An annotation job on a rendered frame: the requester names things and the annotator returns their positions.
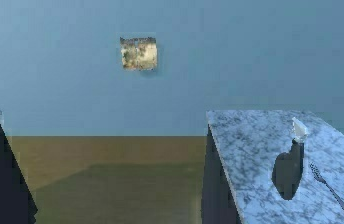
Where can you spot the framed landscape picture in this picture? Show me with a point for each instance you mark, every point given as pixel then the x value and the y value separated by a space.
pixel 138 53

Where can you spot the grey metal fork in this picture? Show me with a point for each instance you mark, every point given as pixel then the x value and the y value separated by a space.
pixel 333 193

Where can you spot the dark counter with marble top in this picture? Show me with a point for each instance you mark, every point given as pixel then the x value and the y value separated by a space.
pixel 0 180
pixel 246 156

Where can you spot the dark spray bottle white nozzle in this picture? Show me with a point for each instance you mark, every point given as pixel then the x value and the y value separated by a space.
pixel 288 173

